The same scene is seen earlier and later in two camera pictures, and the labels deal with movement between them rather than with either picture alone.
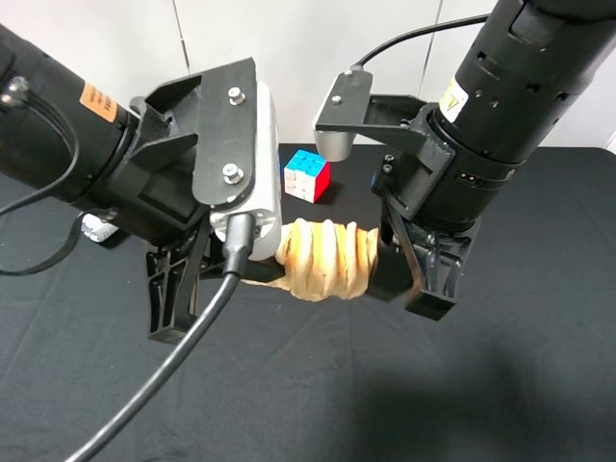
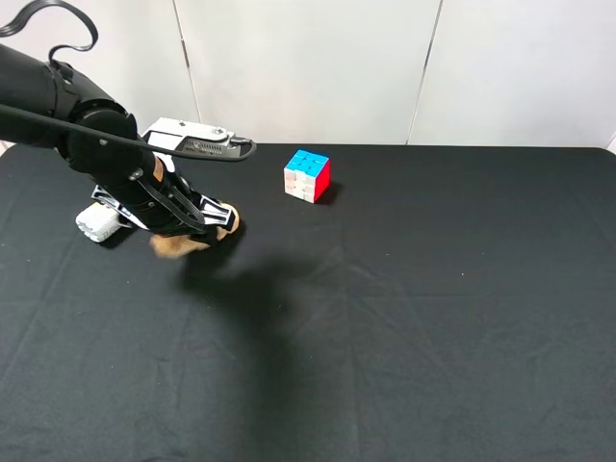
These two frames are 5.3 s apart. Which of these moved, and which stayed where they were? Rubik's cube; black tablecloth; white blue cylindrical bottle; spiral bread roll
Moved: spiral bread roll
Stayed: white blue cylindrical bottle; Rubik's cube; black tablecloth
